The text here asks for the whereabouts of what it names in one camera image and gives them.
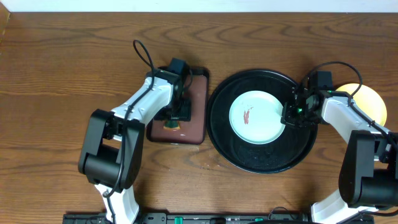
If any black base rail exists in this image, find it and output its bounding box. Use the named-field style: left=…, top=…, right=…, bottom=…
left=62, top=212, right=374, bottom=224

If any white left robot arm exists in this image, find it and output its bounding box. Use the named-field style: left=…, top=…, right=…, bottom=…
left=78, top=68, right=193, bottom=223

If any green and orange sponge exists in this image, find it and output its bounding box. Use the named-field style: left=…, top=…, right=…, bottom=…
left=164, top=120, right=180, bottom=131

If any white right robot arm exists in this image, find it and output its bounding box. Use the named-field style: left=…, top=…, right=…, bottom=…
left=281, top=90, right=397, bottom=223

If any yellow plate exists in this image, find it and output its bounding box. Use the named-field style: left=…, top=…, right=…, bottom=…
left=354, top=85, right=387, bottom=126

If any mint plate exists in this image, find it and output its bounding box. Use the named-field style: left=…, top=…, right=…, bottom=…
left=229, top=91, right=285, bottom=144

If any brown rectangular tray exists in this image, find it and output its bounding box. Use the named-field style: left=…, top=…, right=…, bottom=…
left=146, top=67, right=210, bottom=144

